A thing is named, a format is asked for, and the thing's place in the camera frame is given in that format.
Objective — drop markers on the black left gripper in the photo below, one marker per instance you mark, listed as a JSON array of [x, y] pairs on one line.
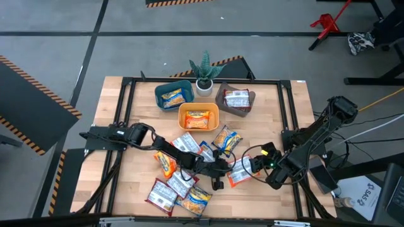
[[217, 167]]

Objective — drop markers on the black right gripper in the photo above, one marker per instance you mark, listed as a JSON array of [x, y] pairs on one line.
[[268, 162]]

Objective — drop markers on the blue Maruchan noodle packet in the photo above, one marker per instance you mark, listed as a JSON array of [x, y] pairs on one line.
[[226, 139], [206, 151], [173, 98], [196, 201]]

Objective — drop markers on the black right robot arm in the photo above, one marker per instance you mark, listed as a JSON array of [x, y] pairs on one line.
[[315, 134]]

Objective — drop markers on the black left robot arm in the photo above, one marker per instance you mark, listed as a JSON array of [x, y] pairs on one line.
[[170, 149]]

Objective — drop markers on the grey-brown plastic bin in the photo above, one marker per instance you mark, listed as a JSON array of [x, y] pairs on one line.
[[219, 101]]

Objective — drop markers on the black smartphone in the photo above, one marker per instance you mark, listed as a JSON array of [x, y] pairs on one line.
[[322, 176]]

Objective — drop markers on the yellow-orange plastic bin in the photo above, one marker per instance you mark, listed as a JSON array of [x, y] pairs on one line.
[[181, 116]]

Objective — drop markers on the snake plant in white pot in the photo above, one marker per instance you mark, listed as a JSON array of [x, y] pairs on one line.
[[204, 89]]

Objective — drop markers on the black hazard-striped floor mat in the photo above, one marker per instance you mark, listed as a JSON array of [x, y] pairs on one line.
[[158, 2], [235, 69]]

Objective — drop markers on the clear plastic bottle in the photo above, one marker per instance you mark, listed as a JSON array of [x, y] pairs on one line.
[[345, 202]]

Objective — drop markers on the teal plastic bin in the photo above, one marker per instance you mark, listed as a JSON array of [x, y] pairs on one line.
[[158, 93]]

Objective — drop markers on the black desk leg bar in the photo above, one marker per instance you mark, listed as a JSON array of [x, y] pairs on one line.
[[372, 164]]

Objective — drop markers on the black stand foot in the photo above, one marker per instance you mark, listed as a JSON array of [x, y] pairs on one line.
[[9, 141], [315, 44]]

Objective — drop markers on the narrow black hazard-striped mat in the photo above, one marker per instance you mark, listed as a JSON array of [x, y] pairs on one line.
[[72, 176]]

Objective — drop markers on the red metal stand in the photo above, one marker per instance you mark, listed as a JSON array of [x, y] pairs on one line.
[[326, 23]]

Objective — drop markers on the person's shoe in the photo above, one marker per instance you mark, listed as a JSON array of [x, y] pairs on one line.
[[360, 42]]

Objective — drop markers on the person's leg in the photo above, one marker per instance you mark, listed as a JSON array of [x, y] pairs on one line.
[[389, 28]]

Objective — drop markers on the large black hazard-striped mat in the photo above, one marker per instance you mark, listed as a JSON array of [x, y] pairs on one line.
[[28, 104]]

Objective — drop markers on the silver camera mount bar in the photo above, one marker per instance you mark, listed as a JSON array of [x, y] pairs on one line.
[[110, 220]]

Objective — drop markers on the black desk frame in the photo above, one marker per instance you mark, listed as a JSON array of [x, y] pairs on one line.
[[372, 81]]

